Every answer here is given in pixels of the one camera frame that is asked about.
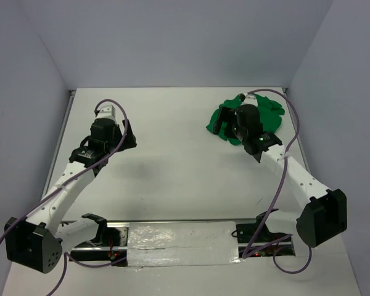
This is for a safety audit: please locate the green t shirt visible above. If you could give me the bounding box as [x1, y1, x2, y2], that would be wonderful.
[206, 94, 285, 133]

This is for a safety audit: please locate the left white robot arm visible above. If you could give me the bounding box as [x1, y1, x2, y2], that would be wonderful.
[4, 118, 137, 274]

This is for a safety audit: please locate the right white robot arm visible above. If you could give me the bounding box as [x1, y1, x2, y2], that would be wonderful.
[213, 105, 347, 248]

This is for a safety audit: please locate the silver tape patch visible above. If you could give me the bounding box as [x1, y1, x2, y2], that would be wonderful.
[126, 221, 240, 267]

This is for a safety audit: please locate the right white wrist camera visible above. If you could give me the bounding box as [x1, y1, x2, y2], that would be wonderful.
[239, 93, 258, 107]

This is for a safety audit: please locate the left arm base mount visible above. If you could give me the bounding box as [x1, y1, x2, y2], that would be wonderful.
[68, 213, 130, 268]

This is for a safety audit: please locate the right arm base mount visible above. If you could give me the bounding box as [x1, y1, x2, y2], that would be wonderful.
[231, 213, 295, 258]

